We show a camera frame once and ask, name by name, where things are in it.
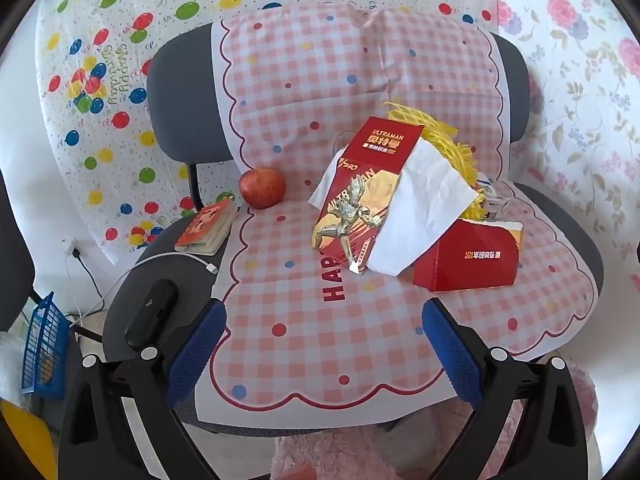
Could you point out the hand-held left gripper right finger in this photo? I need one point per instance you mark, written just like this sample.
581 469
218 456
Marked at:
450 350

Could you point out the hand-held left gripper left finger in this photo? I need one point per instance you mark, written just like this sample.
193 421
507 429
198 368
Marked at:
195 350

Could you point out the black case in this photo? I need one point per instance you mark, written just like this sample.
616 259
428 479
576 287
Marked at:
150 312

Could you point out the short red carton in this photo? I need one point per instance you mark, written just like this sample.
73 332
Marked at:
465 260

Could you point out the small red book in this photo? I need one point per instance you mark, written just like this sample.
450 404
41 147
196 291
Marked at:
207 222

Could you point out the blue plastic basket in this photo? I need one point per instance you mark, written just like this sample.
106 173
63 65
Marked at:
45 340

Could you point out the small white box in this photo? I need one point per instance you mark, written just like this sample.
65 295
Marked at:
495 205

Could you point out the white tissue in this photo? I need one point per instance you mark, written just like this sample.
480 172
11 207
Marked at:
425 195

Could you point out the person's pink fluffy clothing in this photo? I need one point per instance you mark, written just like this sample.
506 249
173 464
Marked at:
320 450

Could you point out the red apple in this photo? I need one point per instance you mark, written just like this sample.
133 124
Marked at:
262 187

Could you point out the yellow object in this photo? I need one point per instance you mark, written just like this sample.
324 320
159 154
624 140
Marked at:
25 440

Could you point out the tall red carton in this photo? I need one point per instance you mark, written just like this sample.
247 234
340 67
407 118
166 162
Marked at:
370 170

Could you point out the dark furniture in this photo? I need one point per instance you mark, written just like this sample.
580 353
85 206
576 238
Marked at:
15 260

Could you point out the yellow foam net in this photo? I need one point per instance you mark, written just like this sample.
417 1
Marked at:
450 147

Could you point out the grey office chair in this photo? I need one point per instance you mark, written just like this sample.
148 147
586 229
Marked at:
175 110

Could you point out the balloon print plastic sheet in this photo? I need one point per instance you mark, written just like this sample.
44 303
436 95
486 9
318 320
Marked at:
100 110

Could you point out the pink checked plastic sheet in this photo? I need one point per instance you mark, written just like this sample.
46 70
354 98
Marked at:
300 110

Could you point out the floral print sheet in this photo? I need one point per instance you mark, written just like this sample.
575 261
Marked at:
575 85

